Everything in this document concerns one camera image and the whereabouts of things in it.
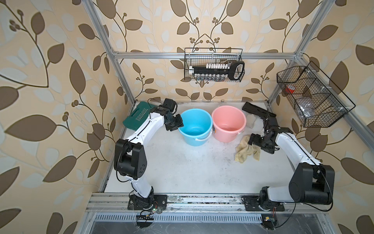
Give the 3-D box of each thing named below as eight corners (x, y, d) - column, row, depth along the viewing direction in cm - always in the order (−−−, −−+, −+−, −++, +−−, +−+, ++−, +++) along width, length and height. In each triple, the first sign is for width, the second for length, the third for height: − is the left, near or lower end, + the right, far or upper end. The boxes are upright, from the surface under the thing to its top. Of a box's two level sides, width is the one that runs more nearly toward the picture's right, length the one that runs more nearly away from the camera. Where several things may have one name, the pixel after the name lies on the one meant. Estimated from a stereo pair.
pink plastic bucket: (211, 146, 97) (214, 131, 83) (209, 121, 110) (211, 105, 96) (242, 146, 97) (250, 131, 83) (236, 121, 110) (242, 105, 96)
